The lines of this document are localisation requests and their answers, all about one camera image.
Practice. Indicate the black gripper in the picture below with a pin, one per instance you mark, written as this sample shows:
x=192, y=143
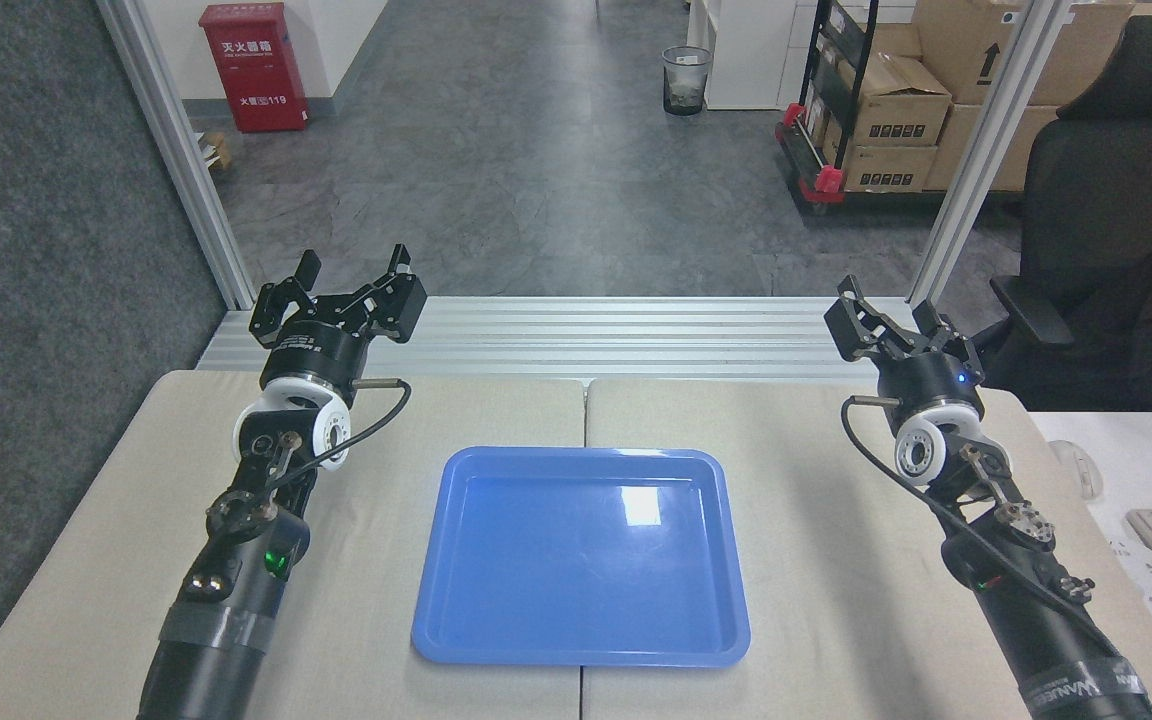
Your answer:
x=316, y=352
x=931, y=380

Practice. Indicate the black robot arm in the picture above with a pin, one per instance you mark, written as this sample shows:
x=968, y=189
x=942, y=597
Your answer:
x=1046, y=630
x=226, y=620

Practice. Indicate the blue plastic tray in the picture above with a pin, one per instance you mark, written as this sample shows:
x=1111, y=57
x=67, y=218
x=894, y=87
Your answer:
x=536, y=580

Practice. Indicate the flat cardboard box with label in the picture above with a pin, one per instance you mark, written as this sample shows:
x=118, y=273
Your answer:
x=886, y=168

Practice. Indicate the black cart with red corners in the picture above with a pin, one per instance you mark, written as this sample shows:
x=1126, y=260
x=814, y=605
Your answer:
x=821, y=185

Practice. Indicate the small cardboard scrap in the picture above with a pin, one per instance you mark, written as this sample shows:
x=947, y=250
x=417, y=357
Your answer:
x=214, y=150

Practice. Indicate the plain cardboard box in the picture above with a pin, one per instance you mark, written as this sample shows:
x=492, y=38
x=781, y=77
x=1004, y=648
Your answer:
x=1011, y=150

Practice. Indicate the white computer mouse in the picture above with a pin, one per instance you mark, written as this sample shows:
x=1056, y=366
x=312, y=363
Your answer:
x=1078, y=468

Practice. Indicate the silver aluminium base rails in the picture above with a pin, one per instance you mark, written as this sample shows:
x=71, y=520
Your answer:
x=556, y=335

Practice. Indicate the open-flap cardboard box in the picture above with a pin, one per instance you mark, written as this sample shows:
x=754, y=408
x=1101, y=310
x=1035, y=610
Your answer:
x=901, y=110

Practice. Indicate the black office chair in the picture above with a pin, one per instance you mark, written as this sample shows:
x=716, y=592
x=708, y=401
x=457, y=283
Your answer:
x=1106, y=220

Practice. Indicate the red fire extinguisher box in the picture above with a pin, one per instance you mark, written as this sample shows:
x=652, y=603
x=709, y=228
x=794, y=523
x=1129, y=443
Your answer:
x=254, y=70

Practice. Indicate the grey felt partition panel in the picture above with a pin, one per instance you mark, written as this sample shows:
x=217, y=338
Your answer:
x=46, y=300

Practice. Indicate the large cardboard box with arrow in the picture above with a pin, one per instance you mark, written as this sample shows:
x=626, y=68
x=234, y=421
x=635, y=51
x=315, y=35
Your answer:
x=966, y=40

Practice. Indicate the white cabinet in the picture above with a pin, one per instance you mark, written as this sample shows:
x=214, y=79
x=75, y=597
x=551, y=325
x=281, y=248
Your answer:
x=751, y=50

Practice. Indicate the black mesh trash bin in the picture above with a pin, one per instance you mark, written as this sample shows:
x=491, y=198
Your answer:
x=687, y=80

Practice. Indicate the white power strip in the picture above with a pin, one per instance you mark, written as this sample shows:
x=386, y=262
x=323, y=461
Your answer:
x=1146, y=580

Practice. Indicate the silver aluminium post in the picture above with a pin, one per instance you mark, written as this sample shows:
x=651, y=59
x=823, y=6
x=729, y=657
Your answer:
x=176, y=130
x=986, y=140

